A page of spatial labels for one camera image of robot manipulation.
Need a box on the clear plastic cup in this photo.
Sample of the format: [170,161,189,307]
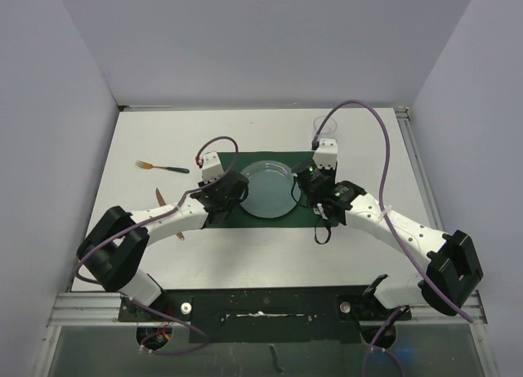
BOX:
[313,116,337,139]

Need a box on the teal round plate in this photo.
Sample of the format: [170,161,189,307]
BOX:
[241,160,301,219]

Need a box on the dark green placemat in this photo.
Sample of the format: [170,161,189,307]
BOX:
[210,151,318,229]

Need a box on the copper knife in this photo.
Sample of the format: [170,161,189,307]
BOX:
[155,188,185,240]

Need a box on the gold fork green handle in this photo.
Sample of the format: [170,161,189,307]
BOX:
[135,160,190,174]

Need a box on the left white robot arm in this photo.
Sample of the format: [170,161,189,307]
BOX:
[77,171,248,321]

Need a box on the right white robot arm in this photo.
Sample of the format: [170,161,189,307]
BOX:
[293,159,484,319]

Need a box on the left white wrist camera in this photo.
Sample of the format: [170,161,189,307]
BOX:
[199,151,224,184]

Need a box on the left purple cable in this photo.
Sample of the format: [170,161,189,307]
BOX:
[75,136,241,357]

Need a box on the purple cable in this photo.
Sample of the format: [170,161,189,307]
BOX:
[311,100,475,377]
[75,136,241,357]

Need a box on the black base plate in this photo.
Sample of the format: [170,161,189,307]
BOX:
[118,285,392,344]

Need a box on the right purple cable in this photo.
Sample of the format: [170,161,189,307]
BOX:
[311,100,475,377]

